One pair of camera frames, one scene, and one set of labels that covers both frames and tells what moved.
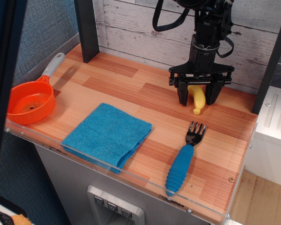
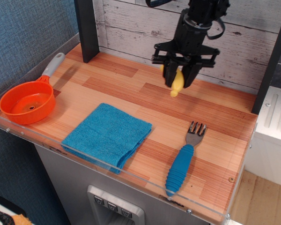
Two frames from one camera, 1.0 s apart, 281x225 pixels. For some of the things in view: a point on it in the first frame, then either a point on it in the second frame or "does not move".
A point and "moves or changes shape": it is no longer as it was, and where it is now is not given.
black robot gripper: [202, 68] -> [185, 53]
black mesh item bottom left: [4, 219] does not move
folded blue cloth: [106, 137] does not move
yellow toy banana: [199, 97] moves or changes shape
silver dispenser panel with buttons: [108, 209] does not move
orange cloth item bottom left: [20, 219] does not move
